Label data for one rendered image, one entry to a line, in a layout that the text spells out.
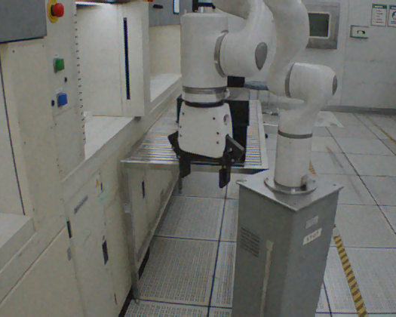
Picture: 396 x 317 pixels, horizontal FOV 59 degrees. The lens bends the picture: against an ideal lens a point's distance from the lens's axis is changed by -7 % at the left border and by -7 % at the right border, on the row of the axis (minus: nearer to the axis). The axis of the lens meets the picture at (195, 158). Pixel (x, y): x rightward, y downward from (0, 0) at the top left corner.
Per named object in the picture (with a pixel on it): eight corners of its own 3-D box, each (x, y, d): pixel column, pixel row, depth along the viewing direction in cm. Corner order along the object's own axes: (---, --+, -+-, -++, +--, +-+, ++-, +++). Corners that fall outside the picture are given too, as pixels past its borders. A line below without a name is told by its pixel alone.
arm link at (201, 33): (238, 84, 70) (197, 79, 75) (240, 13, 65) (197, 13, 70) (216, 90, 64) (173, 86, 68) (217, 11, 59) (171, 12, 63)
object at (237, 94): (249, 126, 146) (250, 93, 141) (175, 123, 150) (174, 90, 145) (250, 109, 173) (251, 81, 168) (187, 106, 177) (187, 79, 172)
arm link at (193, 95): (237, 84, 70) (236, 100, 71) (197, 80, 75) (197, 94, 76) (214, 90, 64) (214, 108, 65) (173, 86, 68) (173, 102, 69)
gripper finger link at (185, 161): (191, 143, 77) (191, 173, 80) (178, 141, 79) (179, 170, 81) (182, 148, 75) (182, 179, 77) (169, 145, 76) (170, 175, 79)
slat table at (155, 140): (255, 315, 172) (268, 168, 145) (133, 303, 179) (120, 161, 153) (254, 196, 292) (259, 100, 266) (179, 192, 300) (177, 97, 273)
